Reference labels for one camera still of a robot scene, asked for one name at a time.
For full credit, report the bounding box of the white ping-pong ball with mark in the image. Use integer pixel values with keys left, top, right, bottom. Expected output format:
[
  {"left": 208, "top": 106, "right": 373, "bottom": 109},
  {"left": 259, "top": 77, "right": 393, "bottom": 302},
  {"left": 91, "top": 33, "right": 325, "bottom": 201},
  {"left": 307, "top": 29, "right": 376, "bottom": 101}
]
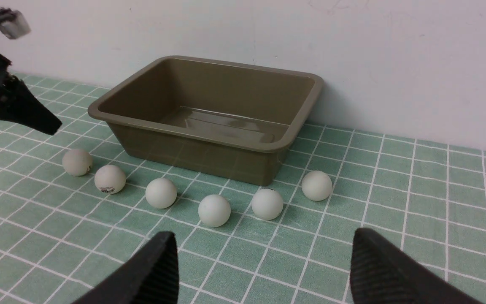
[{"left": 251, "top": 188, "right": 284, "bottom": 220}]

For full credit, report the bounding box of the olive green plastic bin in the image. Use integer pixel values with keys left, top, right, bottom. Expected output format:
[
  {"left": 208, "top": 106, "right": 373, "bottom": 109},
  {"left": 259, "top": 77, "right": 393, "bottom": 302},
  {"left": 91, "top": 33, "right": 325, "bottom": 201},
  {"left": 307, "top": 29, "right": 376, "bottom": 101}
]
[{"left": 87, "top": 56, "right": 324, "bottom": 186}]

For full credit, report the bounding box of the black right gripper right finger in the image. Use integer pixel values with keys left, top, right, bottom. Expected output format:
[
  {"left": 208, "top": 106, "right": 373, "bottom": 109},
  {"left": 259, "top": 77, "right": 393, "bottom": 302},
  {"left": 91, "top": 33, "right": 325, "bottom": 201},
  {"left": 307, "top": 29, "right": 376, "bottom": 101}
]
[{"left": 349, "top": 228, "right": 478, "bottom": 304}]

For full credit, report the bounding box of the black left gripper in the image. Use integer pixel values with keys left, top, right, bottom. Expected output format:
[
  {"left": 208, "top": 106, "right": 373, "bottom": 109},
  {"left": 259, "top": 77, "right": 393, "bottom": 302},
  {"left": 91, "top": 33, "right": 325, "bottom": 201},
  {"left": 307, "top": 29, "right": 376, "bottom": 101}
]
[{"left": 0, "top": 54, "right": 62, "bottom": 136}]

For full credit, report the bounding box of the white ping-pong ball with logo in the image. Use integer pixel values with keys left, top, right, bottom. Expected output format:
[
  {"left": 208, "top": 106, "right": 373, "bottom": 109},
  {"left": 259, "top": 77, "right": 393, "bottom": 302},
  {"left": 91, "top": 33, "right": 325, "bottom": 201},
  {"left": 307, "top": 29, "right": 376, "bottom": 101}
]
[{"left": 94, "top": 164, "right": 127, "bottom": 195}]

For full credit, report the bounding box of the green checkered tablecloth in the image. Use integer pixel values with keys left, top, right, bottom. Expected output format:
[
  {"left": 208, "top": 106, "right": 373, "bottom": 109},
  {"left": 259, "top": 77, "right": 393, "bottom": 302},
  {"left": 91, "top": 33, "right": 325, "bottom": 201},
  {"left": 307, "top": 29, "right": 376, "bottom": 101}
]
[{"left": 0, "top": 75, "right": 486, "bottom": 304}]

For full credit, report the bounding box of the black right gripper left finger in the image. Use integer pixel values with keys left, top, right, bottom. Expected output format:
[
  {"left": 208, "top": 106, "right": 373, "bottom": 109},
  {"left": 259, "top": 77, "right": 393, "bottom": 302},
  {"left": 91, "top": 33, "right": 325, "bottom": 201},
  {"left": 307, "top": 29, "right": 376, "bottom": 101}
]
[{"left": 74, "top": 231, "right": 180, "bottom": 304}]

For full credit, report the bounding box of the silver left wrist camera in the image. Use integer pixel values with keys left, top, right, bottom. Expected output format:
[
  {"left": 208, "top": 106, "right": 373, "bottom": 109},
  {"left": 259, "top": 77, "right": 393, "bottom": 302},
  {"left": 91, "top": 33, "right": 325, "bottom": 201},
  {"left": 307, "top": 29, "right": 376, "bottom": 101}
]
[{"left": 0, "top": 8, "right": 31, "bottom": 40}]

